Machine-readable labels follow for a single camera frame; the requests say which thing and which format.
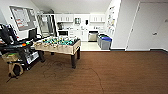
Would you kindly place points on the white two-door base cabinet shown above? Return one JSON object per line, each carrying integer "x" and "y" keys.
{"x": 81, "y": 35}

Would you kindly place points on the blue-lid recycling bin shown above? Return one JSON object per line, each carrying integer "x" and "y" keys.
{"x": 106, "y": 43}

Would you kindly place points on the black built-in microwave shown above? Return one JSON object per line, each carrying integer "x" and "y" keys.
{"x": 62, "y": 33}

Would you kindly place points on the green foosball table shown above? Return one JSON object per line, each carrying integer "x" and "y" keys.
{"x": 58, "y": 45}

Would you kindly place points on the notice board with papers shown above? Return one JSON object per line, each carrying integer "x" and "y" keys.
{"x": 111, "y": 16}

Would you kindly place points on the stainless steel refrigerator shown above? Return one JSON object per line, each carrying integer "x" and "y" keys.
{"x": 46, "y": 23}

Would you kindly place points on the black computer monitor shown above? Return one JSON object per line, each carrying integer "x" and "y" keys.
{"x": 32, "y": 34}

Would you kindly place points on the small orange cart object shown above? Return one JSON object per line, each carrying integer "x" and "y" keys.
{"x": 23, "y": 44}

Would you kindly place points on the white door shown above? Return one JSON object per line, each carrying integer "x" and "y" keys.
{"x": 150, "y": 26}

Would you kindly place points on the white paper on board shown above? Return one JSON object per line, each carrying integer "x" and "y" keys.
{"x": 20, "y": 18}

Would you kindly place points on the brown black backpack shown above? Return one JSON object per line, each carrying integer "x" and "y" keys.
{"x": 16, "y": 70}

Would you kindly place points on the tan tote bag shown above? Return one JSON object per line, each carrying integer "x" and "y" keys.
{"x": 11, "y": 57}

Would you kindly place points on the grey wall board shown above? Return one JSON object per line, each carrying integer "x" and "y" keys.
{"x": 22, "y": 18}

